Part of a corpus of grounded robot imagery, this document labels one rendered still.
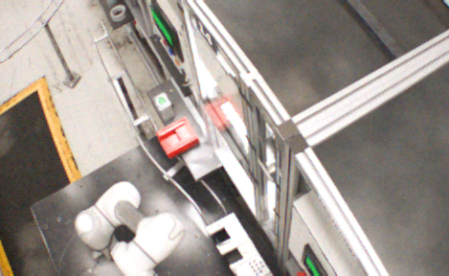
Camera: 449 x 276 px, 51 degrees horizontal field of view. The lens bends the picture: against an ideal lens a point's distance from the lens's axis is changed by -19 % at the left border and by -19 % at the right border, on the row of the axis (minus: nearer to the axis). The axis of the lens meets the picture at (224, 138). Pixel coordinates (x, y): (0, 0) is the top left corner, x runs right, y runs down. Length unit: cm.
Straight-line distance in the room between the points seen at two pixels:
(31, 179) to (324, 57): 277
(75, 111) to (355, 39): 277
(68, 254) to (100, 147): 118
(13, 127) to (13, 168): 35
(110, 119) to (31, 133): 69
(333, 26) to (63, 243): 188
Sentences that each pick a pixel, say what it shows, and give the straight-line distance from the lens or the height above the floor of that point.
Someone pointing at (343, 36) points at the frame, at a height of 201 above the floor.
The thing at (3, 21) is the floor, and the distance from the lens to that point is 505.
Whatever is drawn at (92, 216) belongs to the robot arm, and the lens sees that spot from 257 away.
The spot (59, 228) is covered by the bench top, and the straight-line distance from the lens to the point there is 291.
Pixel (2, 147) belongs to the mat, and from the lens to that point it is 416.
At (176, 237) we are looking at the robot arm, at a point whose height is 131.
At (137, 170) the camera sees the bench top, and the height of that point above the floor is 68.
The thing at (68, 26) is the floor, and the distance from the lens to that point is 456.
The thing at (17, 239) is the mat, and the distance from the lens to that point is 380.
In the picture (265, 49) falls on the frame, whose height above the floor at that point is 201.
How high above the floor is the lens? 326
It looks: 63 degrees down
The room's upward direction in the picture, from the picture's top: 11 degrees counter-clockwise
